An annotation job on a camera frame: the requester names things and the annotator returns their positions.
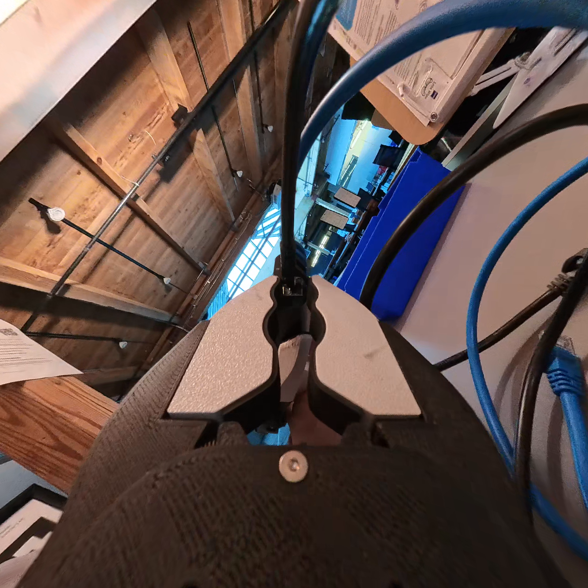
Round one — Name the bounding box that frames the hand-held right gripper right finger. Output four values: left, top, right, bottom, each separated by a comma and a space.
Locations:
307, 275, 422, 423

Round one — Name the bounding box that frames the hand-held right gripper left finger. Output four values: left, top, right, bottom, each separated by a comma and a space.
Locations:
166, 276, 282, 422

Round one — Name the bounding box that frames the black ethernet splitter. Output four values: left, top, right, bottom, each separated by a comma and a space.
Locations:
275, 264, 318, 402

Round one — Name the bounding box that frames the large window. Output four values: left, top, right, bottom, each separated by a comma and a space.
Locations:
216, 207, 282, 304

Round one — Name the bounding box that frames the blue storage bin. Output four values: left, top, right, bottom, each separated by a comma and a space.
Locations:
337, 147, 467, 322

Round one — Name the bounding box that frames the white printed paper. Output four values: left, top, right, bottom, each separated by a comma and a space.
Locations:
0, 317, 84, 387

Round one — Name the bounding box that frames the printed instruction board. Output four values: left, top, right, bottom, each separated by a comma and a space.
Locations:
328, 0, 515, 145

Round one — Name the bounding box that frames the white printed sheet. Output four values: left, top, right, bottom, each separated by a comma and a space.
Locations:
492, 25, 588, 131

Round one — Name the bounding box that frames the thin black cable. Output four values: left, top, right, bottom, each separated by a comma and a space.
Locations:
434, 271, 572, 370

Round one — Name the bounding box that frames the blue ethernet cable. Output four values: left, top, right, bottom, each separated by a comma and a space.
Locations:
299, 0, 588, 552

